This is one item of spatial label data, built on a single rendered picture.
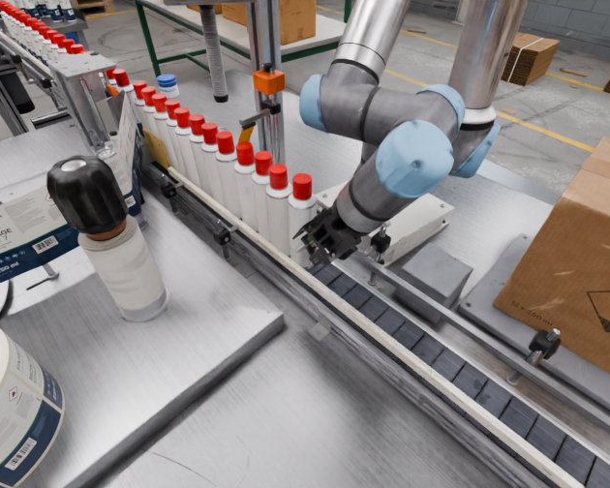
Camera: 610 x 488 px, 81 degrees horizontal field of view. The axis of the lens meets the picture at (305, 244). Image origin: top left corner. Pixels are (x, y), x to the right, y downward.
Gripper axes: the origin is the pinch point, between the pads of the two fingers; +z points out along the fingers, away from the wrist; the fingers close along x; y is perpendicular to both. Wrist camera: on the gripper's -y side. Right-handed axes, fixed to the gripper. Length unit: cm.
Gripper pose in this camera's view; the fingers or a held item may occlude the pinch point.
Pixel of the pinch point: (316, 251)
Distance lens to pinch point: 69.1
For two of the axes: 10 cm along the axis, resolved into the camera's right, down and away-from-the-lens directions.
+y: -7.1, 4.9, -5.0
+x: 6.1, 7.9, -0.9
